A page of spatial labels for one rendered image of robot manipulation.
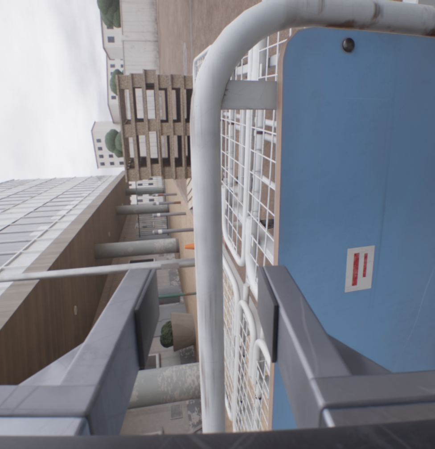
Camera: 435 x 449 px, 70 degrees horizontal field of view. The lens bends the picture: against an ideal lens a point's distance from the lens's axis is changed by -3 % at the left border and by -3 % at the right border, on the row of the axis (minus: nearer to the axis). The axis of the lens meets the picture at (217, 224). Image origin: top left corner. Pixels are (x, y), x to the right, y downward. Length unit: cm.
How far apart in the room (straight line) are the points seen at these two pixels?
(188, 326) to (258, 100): 896
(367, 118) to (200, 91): 13
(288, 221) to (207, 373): 15
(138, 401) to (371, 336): 587
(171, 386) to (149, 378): 40
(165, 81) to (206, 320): 374
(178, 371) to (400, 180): 591
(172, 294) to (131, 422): 328
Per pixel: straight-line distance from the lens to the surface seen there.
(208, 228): 24
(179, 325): 909
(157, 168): 393
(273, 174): 225
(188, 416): 840
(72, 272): 562
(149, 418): 850
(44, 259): 870
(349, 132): 27
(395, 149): 29
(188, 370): 610
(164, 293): 670
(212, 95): 23
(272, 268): 16
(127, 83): 390
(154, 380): 605
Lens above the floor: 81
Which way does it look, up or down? 11 degrees down
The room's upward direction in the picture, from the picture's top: 94 degrees counter-clockwise
